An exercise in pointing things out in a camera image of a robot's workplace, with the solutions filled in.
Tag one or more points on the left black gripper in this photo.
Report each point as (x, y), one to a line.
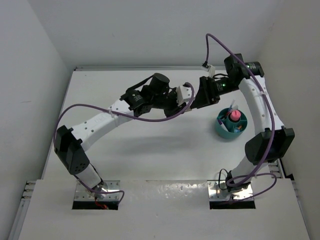
(175, 108)

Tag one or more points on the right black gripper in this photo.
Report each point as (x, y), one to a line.
(206, 95)

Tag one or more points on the blue ink refill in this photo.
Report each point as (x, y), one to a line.
(231, 105)

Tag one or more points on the pink highlighter marker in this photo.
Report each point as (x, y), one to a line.
(235, 116)

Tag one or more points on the purple capped white marker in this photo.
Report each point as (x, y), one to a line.
(220, 123)

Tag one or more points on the green capped white marker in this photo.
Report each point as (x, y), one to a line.
(226, 127)

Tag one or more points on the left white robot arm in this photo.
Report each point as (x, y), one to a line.
(154, 92)

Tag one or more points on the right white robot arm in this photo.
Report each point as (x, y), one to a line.
(272, 139)

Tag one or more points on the teal round divided organizer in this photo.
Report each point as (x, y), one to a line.
(229, 124)

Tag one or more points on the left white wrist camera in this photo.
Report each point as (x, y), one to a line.
(184, 94)

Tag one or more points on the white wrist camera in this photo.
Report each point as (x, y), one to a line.
(210, 69)
(184, 94)

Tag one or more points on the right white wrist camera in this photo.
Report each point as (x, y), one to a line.
(210, 69)

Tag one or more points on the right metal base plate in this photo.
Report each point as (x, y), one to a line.
(218, 192)

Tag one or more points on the metal base plate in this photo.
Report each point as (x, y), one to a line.
(107, 191)
(218, 192)

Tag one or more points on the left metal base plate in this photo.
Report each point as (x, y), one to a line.
(107, 191)

